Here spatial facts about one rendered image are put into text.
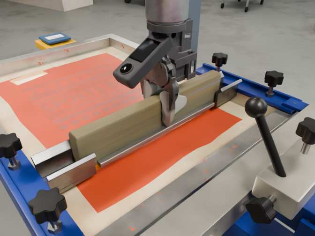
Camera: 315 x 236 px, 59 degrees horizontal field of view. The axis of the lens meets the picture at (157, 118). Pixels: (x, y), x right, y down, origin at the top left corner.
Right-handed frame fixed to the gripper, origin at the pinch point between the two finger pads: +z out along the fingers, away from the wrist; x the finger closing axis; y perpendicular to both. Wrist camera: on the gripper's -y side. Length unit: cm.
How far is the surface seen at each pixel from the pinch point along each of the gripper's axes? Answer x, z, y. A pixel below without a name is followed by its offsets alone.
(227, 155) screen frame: -16.1, 1.8, 3.3
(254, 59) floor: 129, 101, 278
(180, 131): -1.8, 5.3, 5.6
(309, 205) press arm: -32.2, -3.3, -2.1
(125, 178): -5.3, 5.3, -12.8
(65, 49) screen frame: 57, 2, 7
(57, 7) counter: 535, 95, 209
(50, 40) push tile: 75, 4, 9
